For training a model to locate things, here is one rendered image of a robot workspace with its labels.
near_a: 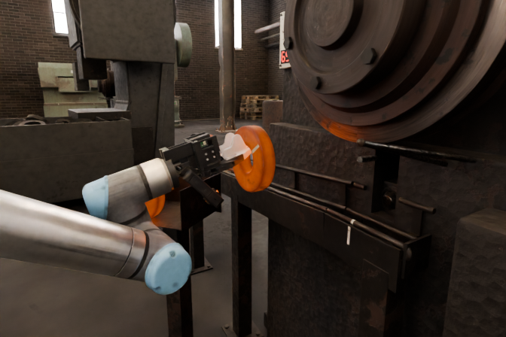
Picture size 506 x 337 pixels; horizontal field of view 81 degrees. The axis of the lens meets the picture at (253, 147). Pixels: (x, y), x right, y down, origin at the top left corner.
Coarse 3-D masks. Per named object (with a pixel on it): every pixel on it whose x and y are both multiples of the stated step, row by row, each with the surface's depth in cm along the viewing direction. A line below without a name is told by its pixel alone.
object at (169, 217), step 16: (176, 192) 107; (192, 192) 84; (176, 208) 99; (192, 208) 85; (208, 208) 92; (160, 224) 86; (176, 224) 86; (192, 224) 86; (176, 240) 93; (176, 304) 97; (176, 320) 99; (192, 320) 103; (176, 336) 100; (192, 336) 104
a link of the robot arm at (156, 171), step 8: (152, 160) 60; (160, 160) 60; (144, 168) 58; (152, 168) 58; (160, 168) 58; (152, 176) 57; (160, 176) 58; (168, 176) 58; (152, 184) 57; (160, 184) 58; (168, 184) 59; (152, 192) 57; (160, 192) 59; (168, 192) 60
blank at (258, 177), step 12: (240, 132) 72; (252, 132) 67; (264, 132) 67; (252, 144) 67; (264, 144) 65; (264, 156) 64; (240, 168) 73; (252, 168) 68; (264, 168) 64; (240, 180) 74; (252, 180) 69; (264, 180) 66
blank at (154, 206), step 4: (160, 196) 88; (164, 196) 89; (152, 200) 87; (156, 200) 87; (160, 200) 88; (164, 200) 89; (148, 204) 88; (152, 204) 88; (156, 204) 87; (160, 204) 88; (148, 208) 89; (152, 208) 88; (156, 208) 87; (160, 208) 89; (152, 212) 88; (156, 212) 88; (152, 216) 89
